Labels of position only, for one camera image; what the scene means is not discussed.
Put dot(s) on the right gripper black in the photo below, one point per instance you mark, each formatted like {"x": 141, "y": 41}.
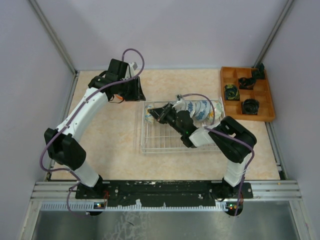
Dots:
{"x": 160, "y": 114}

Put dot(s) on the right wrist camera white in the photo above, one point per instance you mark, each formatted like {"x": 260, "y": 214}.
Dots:
{"x": 180, "y": 102}

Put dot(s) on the wooden compartment tray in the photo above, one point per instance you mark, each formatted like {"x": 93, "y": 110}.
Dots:
{"x": 261, "y": 92}

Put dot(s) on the black object tray corner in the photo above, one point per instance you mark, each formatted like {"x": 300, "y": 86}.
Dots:
{"x": 259, "y": 72}

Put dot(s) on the black object tray centre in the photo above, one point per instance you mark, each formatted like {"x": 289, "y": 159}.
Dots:
{"x": 245, "y": 83}

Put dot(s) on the black yellow object in tray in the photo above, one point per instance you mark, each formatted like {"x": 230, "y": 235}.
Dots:
{"x": 231, "y": 92}

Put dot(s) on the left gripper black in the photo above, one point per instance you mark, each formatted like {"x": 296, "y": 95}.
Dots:
{"x": 138, "y": 94}

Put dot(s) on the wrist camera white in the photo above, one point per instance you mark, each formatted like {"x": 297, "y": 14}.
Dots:
{"x": 131, "y": 69}
{"x": 180, "y": 102}

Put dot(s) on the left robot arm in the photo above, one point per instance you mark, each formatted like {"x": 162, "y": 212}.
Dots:
{"x": 63, "y": 142}

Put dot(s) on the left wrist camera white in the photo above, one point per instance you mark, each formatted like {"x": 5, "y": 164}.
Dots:
{"x": 131, "y": 69}

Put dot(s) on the black round object in tray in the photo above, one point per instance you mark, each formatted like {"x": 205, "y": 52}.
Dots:
{"x": 250, "y": 107}

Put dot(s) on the yellow floral bowl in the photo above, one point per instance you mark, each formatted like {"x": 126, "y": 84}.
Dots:
{"x": 215, "y": 113}

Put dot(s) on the blue white patterned bowl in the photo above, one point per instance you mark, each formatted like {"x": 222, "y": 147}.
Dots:
{"x": 202, "y": 110}

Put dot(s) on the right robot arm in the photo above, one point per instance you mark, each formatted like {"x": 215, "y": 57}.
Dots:
{"x": 233, "y": 140}

